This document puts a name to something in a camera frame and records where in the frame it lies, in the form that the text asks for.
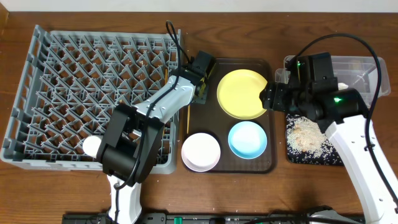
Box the wooden chopstick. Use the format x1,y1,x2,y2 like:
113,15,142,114
162,68,169,136
186,105,191,134

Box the rice and food scraps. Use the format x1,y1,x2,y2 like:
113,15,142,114
285,114,335,161

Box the light blue bowl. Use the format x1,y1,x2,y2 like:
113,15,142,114
228,121,267,160

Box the white tissue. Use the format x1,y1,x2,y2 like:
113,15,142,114
338,82,348,90

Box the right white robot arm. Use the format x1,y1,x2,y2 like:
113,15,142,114
259,53,397,223

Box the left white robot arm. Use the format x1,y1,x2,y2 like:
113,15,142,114
96,51,216,223

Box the black waste tray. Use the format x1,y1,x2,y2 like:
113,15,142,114
285,113,345,166

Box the clear plastic waste bin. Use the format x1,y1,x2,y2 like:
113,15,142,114
275,56,391,108

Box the yellow plate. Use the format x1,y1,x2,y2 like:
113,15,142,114
216,69,267,120

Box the dark brown serving tray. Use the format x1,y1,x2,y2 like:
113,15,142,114
186,58,277,174

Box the pink plate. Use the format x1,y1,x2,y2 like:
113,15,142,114
181,133,221,172

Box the grey plastic dish rack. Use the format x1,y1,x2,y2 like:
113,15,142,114
1,26,180,171

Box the left black cable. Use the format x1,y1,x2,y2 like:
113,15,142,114
113,20,193,224

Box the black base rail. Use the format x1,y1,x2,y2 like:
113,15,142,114
61,205,364,224

